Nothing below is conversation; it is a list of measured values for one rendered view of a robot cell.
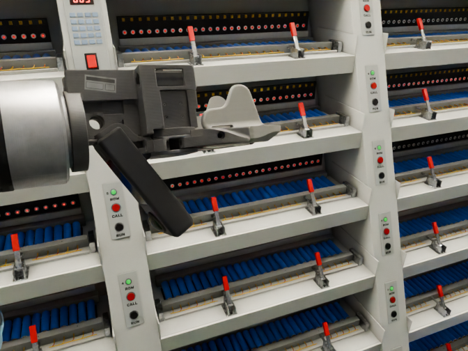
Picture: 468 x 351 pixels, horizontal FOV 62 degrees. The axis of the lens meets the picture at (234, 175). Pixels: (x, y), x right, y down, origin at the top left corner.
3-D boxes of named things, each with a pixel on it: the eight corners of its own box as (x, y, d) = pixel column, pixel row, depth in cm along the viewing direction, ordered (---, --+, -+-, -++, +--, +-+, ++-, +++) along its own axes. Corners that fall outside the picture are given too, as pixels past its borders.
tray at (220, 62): (352, 72, 104) (361, 17, 98) (120, 93, 85) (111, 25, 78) (313, 58, 121) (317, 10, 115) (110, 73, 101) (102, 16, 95)
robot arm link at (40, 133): (11, 189, 28) (17, 189, 37) (82, 181, 31) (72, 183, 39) (-6, 67, 28) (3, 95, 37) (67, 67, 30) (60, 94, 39)
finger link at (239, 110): (287, 79, 40) (200, 83, 37) (294, 136, 40) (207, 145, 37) (273, 86, 43) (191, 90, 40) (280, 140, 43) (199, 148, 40)
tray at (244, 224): (366, 219, 109) (375, 175, 102) (147, 271, 89) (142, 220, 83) (326, 186, 125) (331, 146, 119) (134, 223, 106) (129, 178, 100)
